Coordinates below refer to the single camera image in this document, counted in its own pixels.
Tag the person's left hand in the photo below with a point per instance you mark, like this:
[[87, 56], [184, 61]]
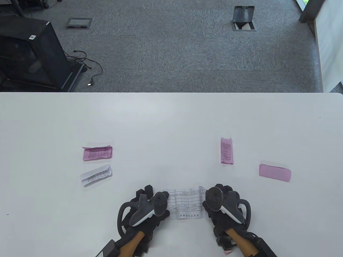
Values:
[[146, 190]]

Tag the person's right hand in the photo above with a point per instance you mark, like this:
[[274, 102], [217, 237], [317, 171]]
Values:
[[219, 219]]

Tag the white paper invoice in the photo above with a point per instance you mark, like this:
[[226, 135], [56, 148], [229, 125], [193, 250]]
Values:
[[187, 203], [96, 175]]

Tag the pink paper invoice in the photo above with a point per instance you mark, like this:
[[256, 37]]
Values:
[[97, 153], [274, 173], [227, 151]]

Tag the person's right forearm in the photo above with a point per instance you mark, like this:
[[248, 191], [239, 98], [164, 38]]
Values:
[[243, 243]]

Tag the person's left forearm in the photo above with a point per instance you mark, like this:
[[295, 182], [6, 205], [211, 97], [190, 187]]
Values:
[[132, 243]]

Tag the black wrist box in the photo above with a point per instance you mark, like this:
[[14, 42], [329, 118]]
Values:
[[266, 249]]

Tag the black labelled power pack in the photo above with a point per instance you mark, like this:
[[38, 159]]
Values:
[[107, 249]]

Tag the black cabinet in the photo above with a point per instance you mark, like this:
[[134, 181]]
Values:
[[40, 53]]

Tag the closed grey floor box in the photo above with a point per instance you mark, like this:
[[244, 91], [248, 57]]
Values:
[[79, 23]]

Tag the open grey floor box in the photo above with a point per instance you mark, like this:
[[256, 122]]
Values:
[[243, 14]]

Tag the white partition panel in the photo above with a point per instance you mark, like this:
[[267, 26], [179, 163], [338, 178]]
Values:
[[331, 48]]

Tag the black caster wheel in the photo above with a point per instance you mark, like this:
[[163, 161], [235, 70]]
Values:
[[45, 3]]

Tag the dark grey pillar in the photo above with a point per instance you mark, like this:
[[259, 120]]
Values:
[[308, 12]]

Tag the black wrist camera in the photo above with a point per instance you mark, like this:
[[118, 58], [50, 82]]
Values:
[[225, 242], [142, 245]]

